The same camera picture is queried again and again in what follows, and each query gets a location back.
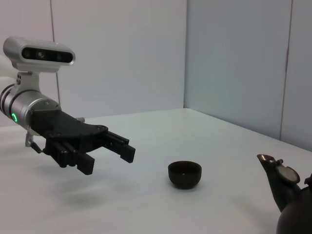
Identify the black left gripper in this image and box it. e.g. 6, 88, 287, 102
29, 109, 136, 176

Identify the dark brown teacup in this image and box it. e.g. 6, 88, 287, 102
167, 160, 203, 190

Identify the black cast iron teapot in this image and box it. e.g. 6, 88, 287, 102
256, 153, 312, 234

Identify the left gripper cable connector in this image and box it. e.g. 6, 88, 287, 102
24, 131, 47, 155

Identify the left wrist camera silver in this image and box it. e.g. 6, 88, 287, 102
2, 36, 76, 74

